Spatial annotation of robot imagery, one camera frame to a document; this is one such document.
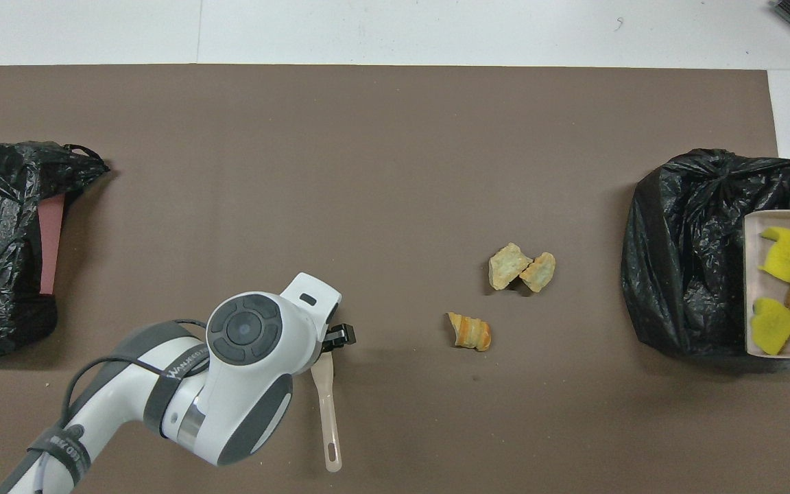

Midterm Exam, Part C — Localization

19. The beige plastic dustpan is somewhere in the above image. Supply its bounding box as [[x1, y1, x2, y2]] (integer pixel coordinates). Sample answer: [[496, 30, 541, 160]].
[[743, 209, 790, 361]]

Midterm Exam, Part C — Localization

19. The large pale bread chunk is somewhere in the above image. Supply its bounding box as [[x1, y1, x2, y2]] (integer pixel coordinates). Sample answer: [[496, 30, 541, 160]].
[[489, 243, 534, 291]]

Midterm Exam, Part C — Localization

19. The pink bin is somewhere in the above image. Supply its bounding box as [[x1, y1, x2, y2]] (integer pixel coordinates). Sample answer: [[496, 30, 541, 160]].
[[38, 194, 67, 296]]

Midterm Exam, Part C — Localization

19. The golden croissant piece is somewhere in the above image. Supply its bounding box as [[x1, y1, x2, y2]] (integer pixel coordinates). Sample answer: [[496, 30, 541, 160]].
[[447, 312, 492, 352]]

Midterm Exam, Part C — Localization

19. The yellow sponge piece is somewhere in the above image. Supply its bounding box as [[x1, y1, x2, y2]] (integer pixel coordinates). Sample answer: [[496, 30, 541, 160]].
[[760, 226, 790, 283], [752, 297, 790, 356]]

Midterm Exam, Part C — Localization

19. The small pale bread chunk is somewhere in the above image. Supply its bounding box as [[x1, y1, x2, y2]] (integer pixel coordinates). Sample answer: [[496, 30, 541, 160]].
[[520, 252, 556, 294]]

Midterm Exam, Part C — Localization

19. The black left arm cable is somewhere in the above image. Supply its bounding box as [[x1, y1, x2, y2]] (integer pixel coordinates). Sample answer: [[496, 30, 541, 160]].
[[59, 319, 207, 426]]

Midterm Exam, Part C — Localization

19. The brown paper table mat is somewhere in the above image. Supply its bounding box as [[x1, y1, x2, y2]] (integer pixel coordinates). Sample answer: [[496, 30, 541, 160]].
[[0, 64, 790, 494]]

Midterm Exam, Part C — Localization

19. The bin lined with black bag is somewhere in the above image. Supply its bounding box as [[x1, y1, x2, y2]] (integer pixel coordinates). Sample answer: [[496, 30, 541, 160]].
[[620, 149, 790, 361]]

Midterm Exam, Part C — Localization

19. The beige hand brush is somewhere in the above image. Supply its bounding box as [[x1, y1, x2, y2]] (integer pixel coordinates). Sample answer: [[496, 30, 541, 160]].
[[311, 350, 343, 474]]

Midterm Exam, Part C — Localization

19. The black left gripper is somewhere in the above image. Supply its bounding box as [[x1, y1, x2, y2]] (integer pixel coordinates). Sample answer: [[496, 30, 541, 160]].
[[320, 322, 357, 353]]

